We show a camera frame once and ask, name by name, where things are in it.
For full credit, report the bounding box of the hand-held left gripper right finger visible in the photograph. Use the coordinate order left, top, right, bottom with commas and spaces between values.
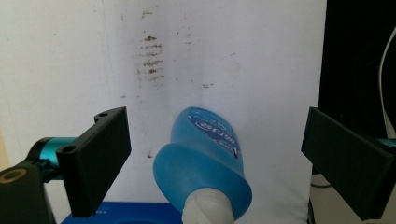
301, 106, 396, 222

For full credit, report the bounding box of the blue flat box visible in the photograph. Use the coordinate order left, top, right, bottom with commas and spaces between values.
60, 201, 185, 224

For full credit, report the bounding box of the white cable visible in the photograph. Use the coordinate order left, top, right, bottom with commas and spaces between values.
377, 26, 396, 139

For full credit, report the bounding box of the blue bottle with white cap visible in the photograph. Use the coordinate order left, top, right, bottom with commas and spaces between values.
152, 106, 253, 224

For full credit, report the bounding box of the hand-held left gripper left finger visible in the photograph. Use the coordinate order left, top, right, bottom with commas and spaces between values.
55, 106, 133, 218

